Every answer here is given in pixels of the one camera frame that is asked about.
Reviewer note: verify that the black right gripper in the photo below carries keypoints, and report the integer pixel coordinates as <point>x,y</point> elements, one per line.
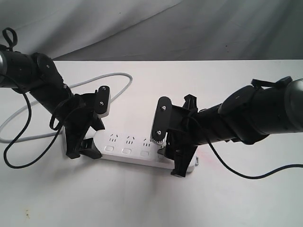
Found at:
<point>179,144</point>

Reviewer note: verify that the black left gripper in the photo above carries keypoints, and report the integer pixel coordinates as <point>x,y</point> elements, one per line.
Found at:
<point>76,126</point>

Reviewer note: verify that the white five-outlet power strip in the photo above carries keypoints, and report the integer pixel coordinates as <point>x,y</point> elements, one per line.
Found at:
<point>130,148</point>

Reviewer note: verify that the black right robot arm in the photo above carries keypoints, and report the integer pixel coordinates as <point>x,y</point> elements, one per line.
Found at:
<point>249,115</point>

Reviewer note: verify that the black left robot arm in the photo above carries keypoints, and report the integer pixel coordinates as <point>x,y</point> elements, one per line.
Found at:
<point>38,75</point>

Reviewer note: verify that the grey backdrop cloth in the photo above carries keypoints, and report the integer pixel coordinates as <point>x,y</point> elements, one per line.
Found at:
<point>157,30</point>

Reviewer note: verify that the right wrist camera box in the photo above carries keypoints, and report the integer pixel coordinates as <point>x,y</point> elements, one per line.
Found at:
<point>161,120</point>

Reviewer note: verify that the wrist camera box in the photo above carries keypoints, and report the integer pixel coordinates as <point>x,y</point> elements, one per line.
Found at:
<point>102,102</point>
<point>161,120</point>

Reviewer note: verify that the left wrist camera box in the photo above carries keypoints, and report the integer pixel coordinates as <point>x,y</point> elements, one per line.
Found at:
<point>102,102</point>

